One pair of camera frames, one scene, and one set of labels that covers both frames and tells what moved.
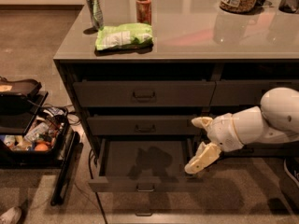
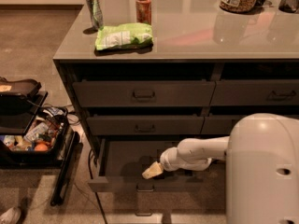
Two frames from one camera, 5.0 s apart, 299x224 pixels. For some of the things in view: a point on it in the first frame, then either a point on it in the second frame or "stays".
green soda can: [95, 10] stays
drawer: [144, 165] stays
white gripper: [224, 133] -> [168, 160]
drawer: [148, 93] stays
